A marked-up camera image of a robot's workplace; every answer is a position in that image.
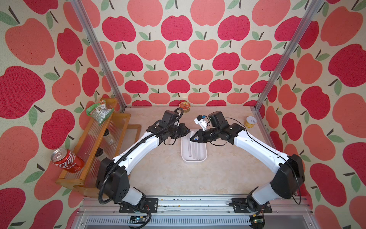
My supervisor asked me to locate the white rectangular tray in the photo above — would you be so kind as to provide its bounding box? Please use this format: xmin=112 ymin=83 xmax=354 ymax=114
xmin=181 ymin=129 xmax=208 ymax=163

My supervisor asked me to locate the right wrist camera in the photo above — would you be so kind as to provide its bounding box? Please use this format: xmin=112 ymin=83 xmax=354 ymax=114
xmin=194 ymin=111 xmax=229 ymax=130

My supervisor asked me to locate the yellow white can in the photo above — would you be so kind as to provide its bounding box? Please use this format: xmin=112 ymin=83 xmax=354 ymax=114
xmin=244 ymin=116 xmax=257 ymax=129

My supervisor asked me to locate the right aluminium frame post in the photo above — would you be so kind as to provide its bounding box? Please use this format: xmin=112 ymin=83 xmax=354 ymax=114
xmin=253 ymin=0 xmax=325 ymax=112

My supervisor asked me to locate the left aluminium frame post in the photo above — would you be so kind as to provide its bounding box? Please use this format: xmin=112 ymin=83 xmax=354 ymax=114
xmin=71 ymin=0 xmax=127 ymax=113

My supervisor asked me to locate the glass spice jar upper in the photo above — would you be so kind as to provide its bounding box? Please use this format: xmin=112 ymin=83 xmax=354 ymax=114
xmin=103 ymin=129 xmax=116 ymax=146

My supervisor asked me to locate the green snack bag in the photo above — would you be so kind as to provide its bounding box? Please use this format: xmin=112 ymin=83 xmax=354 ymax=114
xmin=86 ymin=100 xmax=114 ymax=125

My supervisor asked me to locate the red gold round tin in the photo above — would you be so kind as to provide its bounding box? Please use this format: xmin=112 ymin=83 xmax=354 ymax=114
xmin=179 ymin=101 xmax=191 ymax=113

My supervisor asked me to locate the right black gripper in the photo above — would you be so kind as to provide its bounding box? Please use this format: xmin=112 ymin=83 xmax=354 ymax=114
xmin=190 ymin=129 xmax=219 ymax=143

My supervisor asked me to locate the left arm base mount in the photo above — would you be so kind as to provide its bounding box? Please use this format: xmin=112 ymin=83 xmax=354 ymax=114
xmin=119 ymin=198 xmax=159 ymax=214

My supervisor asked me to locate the glass spice jar lower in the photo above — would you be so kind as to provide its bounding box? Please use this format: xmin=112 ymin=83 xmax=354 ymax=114
xmin=95 ymin=148 xmax=109 ymax=162

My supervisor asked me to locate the red cola can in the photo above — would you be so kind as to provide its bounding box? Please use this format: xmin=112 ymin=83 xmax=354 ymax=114
xmin=51 ymin=148 xmax=84 ymax=173

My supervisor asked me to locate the glass spice jar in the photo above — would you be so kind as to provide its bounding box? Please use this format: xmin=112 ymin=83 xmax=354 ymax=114
xmin=103 ymin=129 xmax=116 ymax=146
xmin=95 ymin=148 xmax=109 ymax=162

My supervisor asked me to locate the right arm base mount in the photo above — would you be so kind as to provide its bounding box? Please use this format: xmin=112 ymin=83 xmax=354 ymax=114
xmin=228 ymin=198 xmax=273 ymax=215

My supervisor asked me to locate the wooden shelf rack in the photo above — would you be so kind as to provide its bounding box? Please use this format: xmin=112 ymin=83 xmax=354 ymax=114
xmin=56 ymin=112 xmax=141 ymax=198

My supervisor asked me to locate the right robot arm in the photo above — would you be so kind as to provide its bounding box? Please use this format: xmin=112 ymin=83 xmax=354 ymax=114
xmin=190 ymin=124 xmax=305 ymax=211

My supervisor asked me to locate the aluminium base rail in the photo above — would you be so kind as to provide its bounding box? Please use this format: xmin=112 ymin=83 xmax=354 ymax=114
xmin=68 ymin=195 xmax=320 ymax=229

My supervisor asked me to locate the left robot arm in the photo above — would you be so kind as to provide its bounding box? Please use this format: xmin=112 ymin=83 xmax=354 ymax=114
xmin=96 ymin=108 xmax=190 ymax=208

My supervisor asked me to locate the aluminium frame post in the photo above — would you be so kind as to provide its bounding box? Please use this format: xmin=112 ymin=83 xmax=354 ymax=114
xmin=253 ymin=0 xmax=325 ymax=112
xmin=71 ymin=0 xmax=127 ymax=113

